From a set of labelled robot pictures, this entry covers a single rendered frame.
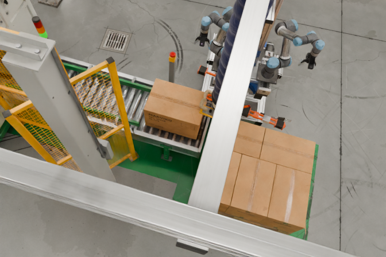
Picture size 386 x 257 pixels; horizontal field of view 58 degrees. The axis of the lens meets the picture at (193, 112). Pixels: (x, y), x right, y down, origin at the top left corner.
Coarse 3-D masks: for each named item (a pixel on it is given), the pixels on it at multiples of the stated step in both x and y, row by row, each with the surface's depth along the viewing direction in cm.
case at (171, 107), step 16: (160, 80) 374; (160, 96) 365; (176, 96) 366; (192, 96) 368; (144, 112) 363; (160, 112) 357; (176, 112) 358; (192, 112) 360; (160, 128) 390; (176, 128) 377; (192, 128) 365
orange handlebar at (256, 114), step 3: (207, 72) 353; (210, 72) 353; (213, 75) 353; (207, 96) 340; (210, 96) 342; (210, 99) 340; (252, 111) 337; (255, 111) 337; (249, 114) 335; (252, 114) 336; (255, 114) 335; (258, 114) 336; (261, 114) 336; (255, 117) 335; (258, 117) 335; (273, 120) 335; (270, 123) 334; (273, 123) 333
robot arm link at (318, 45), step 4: (316, 40) 298; (320, 40) 296; (312, 44) 300; (316, 44) 295; (320, 44) 294; (324, 44) 294; (312, 48) 303; (316, 48) 297; (320, 48) 296; (316, 52) 301
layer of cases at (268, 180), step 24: (240, 120) 405; (240, 144) 392; (264, 144) 394; (288, 144) 396; (312, 144) 399; (240, 168) 379; (264, 168) 381; (288, 168) 383; (240, 192) 368; (264, 192) 369; (288, 192) 371; (240, 216) 390; (264, 216) 360; (288, 216) 360
